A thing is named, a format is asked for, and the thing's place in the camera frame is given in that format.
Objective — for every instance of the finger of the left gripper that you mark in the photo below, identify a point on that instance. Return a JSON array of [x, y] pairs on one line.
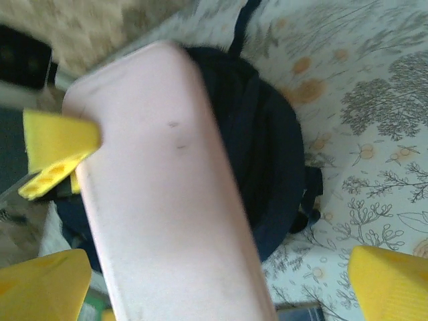
[[57, 143]]

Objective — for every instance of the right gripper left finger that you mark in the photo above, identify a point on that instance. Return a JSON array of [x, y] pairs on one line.
[[40, 287]]

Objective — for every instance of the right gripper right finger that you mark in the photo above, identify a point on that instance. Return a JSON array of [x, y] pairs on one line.
[[394, 287]]

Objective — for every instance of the green book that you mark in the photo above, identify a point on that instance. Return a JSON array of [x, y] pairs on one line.
[[97, 302]]

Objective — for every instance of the pink pencil case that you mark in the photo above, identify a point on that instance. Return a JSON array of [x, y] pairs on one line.
[[160, 187]]

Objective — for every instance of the navy blue backpack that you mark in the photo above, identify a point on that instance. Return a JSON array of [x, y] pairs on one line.
[[264, 150]]

